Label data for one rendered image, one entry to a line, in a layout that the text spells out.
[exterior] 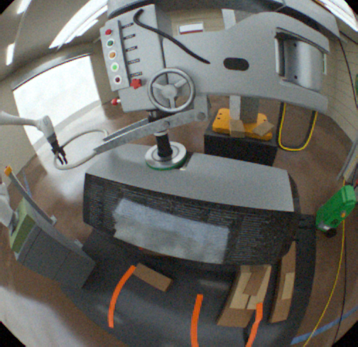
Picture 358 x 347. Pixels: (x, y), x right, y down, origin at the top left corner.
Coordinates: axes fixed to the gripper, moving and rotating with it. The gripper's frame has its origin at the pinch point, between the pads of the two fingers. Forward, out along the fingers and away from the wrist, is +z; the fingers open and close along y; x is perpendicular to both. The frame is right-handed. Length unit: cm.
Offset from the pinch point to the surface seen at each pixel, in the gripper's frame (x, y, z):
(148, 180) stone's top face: -32, 77, -5
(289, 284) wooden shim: -107, 171, 59
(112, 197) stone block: -35, 57, 3
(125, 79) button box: -27, 75, -48
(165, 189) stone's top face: -39, 85, -6
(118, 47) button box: -26, 74, -61
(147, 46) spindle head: -27, 84, -59
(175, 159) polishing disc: -24, 91, -8
